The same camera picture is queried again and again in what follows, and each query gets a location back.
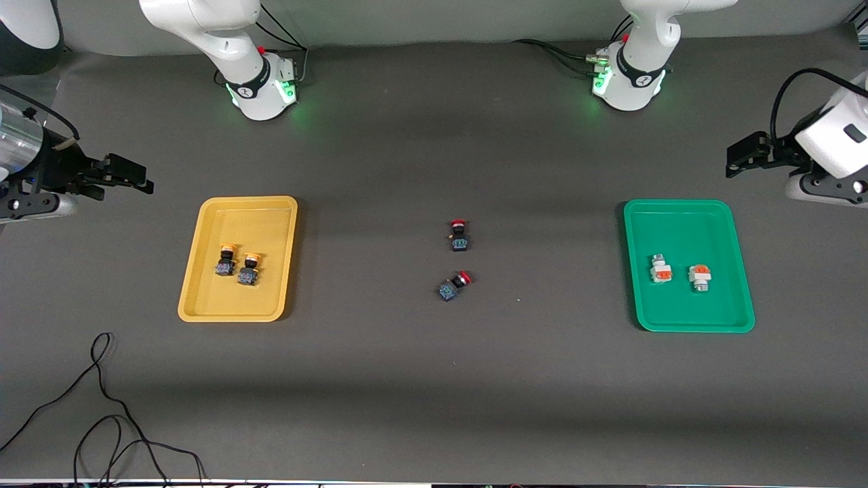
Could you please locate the green plastic tray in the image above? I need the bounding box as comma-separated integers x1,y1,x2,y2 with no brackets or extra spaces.
623,199,755,333

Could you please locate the yellow plastic tray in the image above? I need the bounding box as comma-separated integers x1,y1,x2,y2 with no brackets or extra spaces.
178,196,299,323

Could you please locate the black loose table cable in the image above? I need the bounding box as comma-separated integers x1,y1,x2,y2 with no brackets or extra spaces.
0,331,170,488
73,415,208,488

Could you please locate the black right arm base cable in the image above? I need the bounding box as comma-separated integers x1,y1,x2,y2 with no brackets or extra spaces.
256,3,311,87

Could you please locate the black arm base cable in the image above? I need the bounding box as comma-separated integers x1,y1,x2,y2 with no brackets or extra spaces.
256,3,311,87
512,14,635,77

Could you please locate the black left arm base cable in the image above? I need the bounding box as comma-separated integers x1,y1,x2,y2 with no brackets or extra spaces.
512,14,635,77

